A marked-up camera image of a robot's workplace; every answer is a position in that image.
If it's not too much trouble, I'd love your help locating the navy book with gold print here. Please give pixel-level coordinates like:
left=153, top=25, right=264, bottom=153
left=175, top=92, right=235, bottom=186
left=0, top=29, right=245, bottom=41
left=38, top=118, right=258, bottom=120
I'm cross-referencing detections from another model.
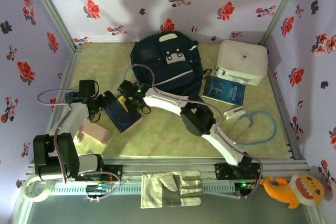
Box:
left=104, top=94, right=144, bottom=133

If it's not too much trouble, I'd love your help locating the pink rectangular box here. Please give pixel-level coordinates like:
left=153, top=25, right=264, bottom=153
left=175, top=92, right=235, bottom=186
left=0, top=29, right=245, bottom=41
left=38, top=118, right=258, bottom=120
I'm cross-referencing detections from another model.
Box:
left=78, top=119, right=112, bottom=145

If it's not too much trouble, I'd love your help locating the blue book with yellow label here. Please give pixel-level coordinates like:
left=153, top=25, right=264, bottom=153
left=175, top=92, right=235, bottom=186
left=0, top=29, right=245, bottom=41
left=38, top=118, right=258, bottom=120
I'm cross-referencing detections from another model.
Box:
left=65, top=91, right=79, bottom=104

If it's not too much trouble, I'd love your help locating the navy blue backpack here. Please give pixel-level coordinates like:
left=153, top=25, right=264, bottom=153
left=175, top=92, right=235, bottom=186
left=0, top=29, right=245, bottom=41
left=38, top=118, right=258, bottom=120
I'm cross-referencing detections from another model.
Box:
left=130, top=31, right=212, bottom=96

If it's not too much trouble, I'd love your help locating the blue Little Prince book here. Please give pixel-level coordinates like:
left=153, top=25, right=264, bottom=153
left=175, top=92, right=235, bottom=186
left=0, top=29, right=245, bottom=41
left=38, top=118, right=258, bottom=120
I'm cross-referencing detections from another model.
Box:
left=202, top=76, right=247, bottom=105

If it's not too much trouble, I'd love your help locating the green marbled table mat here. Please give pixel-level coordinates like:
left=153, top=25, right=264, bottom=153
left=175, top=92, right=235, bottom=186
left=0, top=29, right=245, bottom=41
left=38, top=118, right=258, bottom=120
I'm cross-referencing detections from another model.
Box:
left=51, top=42, right=291, bottom=158

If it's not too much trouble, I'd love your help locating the small control board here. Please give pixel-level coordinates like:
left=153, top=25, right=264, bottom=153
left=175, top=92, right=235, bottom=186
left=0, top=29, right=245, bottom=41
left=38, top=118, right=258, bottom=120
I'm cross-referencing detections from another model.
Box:
left=86, top=185, right=111, bottom=196
left=235, top=180, right=257, bottom=198

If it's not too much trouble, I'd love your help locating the grey and cream work glove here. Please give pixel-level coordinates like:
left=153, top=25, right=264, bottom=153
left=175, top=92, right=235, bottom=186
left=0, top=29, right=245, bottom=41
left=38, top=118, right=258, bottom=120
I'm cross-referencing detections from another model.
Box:
left=141, top=170, right=203, bottom=209

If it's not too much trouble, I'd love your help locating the clear tape roll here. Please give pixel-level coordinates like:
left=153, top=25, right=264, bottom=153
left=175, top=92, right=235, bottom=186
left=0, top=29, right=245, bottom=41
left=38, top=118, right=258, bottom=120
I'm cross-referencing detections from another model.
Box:
left=22, top=173, right=55, bottom=203

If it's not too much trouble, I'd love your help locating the white zippered case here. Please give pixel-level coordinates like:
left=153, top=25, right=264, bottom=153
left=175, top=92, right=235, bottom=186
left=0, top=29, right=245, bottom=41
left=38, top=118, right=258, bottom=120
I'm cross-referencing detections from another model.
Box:
left=215, top=39, right=268, bottom=86

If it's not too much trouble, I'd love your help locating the blue stethoscope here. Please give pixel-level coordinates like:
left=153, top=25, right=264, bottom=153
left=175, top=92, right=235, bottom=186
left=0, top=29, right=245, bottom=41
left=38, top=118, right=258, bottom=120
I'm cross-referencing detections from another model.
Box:
left=228, top=110, right=278, bottom=146

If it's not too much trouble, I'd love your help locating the orange shark plush toy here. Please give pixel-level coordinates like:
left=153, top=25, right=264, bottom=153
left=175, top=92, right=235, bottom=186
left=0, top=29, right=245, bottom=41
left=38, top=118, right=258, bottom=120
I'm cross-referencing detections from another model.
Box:
left=259, top=173, right=326, bottom=209

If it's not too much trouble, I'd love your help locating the grey right arm cable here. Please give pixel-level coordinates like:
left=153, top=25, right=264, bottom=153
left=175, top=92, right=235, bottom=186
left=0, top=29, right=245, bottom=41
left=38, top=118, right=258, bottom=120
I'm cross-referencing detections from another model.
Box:
left=123, top=63, right=263, bottom=200

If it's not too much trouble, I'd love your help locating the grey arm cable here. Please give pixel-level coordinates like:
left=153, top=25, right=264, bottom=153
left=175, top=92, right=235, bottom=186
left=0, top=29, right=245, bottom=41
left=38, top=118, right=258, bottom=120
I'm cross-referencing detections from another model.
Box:
left=123, top=63, right=263, bottom=200
left=37, top=89, right=121, bottom=202

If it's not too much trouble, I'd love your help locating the aluminium side rail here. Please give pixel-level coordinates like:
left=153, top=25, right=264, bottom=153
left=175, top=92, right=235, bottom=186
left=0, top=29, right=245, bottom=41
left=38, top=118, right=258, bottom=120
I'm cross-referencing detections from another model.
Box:
left=39, top=45, right=83, bottom=163
left=266, top=45, right=307, bottom=161

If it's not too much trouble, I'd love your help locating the grey left arm cable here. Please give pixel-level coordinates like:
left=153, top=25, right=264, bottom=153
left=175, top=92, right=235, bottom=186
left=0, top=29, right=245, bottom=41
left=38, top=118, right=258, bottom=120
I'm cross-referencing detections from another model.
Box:
left=37, top=89, right=121, bottom=202

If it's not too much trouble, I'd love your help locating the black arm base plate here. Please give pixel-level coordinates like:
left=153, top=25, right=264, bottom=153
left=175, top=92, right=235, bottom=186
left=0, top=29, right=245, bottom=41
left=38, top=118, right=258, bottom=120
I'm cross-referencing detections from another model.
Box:
left=75, top=165, right=123, bottom=182
left=214, top=163, right=263, bottom=180

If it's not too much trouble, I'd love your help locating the long aluminium frame rail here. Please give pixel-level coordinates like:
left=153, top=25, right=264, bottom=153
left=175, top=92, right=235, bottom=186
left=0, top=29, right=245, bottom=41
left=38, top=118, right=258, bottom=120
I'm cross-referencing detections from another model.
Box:
left=26, top=155, right=312, bottom=183

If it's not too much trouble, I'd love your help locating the white slotted cable duct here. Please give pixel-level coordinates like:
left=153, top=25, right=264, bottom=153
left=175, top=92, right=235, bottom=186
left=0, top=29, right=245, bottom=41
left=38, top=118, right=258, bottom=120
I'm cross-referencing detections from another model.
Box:
left=34, top=183, right=237, bottom=196

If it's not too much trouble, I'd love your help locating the aluminium corner post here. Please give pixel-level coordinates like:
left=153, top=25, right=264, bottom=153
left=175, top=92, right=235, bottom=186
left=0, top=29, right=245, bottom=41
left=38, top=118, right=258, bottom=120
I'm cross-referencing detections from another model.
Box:
left=25, top=0, right=82, bottom=53
left=259, top=0, right=308, bottom=46

